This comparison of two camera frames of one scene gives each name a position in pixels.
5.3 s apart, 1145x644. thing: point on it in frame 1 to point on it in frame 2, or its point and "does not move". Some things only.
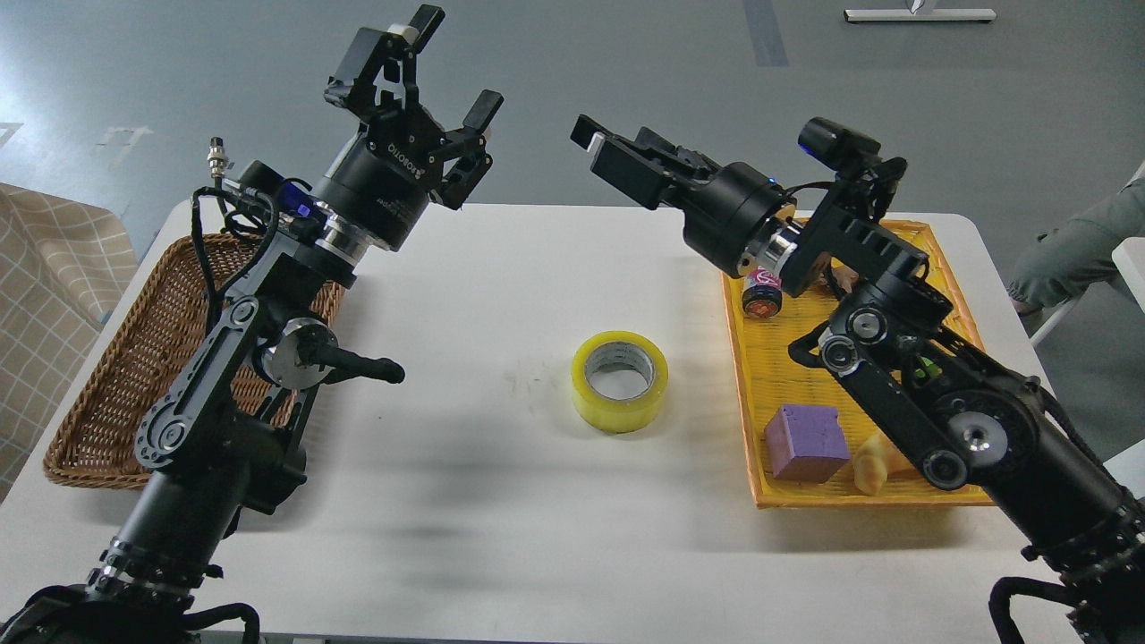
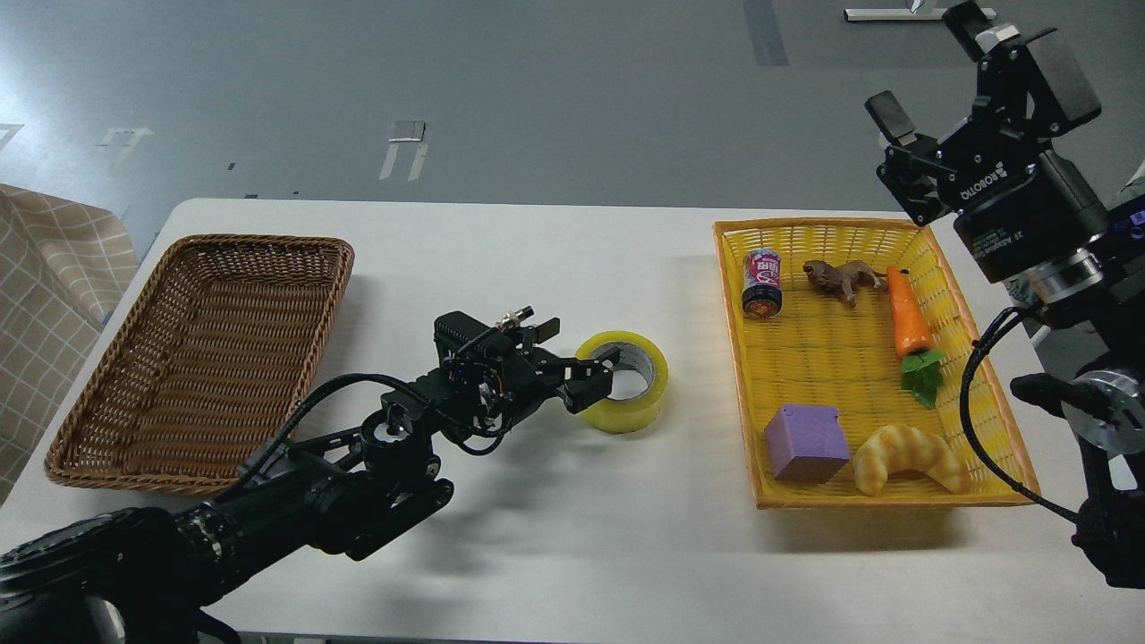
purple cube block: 806,443 does not move
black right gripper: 734,203 to 1020,210
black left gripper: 381,186 to 531,377
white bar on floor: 884,15 does not move
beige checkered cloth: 64,261 does not move
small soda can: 762,292 does not move
